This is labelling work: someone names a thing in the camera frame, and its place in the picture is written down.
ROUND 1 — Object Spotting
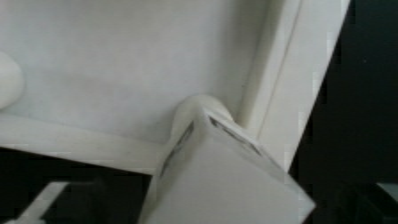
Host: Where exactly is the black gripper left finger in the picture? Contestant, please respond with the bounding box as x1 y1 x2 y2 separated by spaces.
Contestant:
6 179 150 224

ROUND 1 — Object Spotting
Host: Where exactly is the white table leg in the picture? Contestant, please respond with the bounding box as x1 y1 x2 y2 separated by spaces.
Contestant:
0 52 25 110
139 95 317 224

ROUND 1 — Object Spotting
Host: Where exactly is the white square tabletop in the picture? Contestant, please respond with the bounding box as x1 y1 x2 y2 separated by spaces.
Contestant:
0 0 354 173

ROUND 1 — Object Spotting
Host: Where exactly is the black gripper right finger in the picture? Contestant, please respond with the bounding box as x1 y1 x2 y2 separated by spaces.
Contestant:
304 182 398 224

